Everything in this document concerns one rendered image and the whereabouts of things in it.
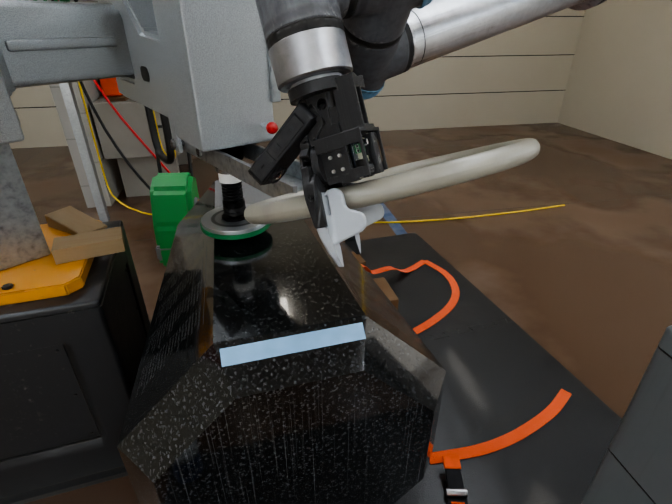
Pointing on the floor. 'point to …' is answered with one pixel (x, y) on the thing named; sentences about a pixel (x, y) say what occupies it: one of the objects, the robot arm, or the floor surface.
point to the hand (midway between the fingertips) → (342, 251)
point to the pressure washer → (171, 205)
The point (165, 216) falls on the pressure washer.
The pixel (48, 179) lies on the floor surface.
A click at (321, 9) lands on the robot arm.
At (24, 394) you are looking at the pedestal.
